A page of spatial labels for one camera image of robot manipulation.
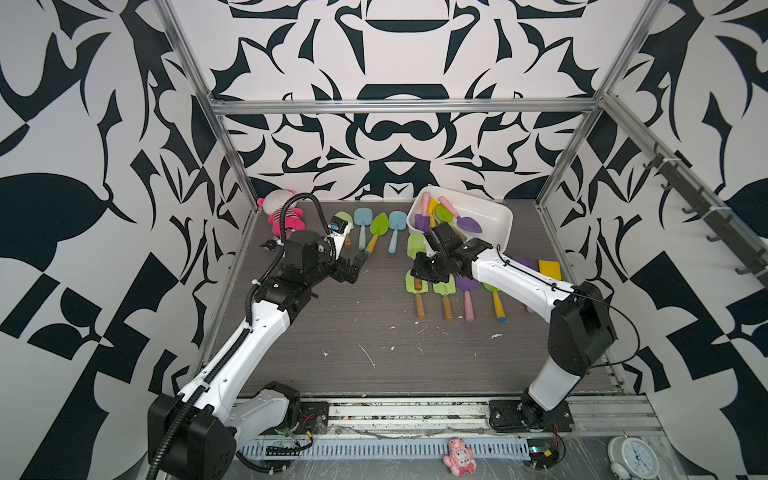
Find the light blue round shovel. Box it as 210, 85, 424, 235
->
353, 207, 373, 251

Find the pink bear toy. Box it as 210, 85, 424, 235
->
442, 438, 477, 478

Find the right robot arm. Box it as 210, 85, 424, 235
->
412, 223, 617, 426

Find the light green shovel wooden handle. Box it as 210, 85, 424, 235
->
432, 275, 456, 322

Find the white alarm clock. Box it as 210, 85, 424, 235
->
607, 436, 661, 479

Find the light blue toy shovel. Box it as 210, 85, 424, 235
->
388, 211, 407, 254

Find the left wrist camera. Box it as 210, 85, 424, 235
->
326, 215, 346, 260

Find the green shovel orange handle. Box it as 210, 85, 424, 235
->
335, 211, 354, 249

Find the green circuit board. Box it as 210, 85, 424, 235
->
526, 439, 562, 471

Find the yellow shovel wooden handle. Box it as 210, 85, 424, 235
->
538, 260, 562, 281

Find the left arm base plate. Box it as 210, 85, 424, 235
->
284, 400, 330, 435

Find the purple round shovel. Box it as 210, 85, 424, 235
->
438, 196, 483, 233

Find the black corrugated cable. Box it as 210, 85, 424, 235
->
278, 191, 334, 241

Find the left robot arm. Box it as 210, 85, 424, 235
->
146, 218, 367, 479

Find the white storage box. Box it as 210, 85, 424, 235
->
406, 186, 514, 259

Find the green pointed shovel yellow handle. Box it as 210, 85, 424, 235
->
483, 283, 507, 323

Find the purple pointed shovel pink handle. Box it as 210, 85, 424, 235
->
514, 257, 535, 314

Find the purple square shovel pink handle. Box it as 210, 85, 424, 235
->
455, 275, 479, 322

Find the pink white plush doll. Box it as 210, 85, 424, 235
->
257, 190, 305, 238

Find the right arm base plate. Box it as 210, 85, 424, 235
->
488, 400, 574, 433

